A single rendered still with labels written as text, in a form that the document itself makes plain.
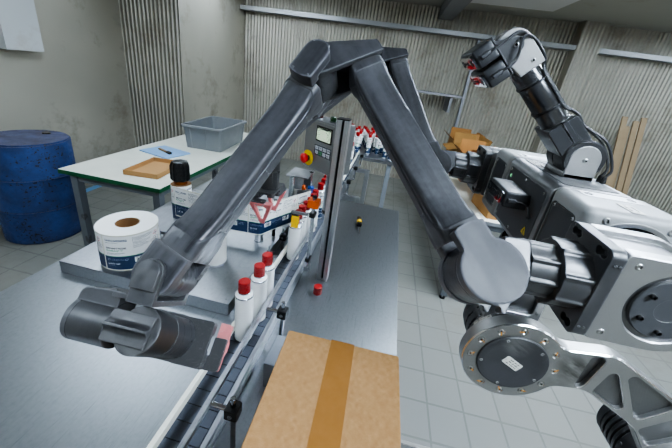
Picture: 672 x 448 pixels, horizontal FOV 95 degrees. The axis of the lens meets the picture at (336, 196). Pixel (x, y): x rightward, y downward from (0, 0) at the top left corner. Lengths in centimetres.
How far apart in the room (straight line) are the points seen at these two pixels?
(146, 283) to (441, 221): 37
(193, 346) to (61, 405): 59
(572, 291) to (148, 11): 465
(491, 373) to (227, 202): 66
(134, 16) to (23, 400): 423
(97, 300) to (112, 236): 81
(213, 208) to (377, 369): 45
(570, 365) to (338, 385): 48
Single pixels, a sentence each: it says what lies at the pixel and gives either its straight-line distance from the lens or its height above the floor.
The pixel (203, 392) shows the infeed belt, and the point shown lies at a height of 88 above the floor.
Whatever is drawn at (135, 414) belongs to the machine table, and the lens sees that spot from 103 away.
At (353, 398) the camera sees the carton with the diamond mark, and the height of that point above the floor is 112.
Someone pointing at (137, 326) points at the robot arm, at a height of 133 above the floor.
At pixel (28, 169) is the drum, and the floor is 65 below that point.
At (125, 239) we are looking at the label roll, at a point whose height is 101.
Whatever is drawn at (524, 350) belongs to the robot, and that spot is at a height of 117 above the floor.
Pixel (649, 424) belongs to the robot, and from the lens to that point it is 104.
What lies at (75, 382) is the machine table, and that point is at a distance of 114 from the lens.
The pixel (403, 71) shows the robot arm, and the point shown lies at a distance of 101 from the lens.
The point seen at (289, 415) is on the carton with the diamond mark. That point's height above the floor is 112.
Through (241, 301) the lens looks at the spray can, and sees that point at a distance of 93.
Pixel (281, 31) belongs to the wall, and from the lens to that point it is 572.
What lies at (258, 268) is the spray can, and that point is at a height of 108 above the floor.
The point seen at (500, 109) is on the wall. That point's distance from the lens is 564.
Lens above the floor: 165
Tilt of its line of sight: 22 degrees down
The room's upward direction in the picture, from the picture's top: 8 degrees clockwise
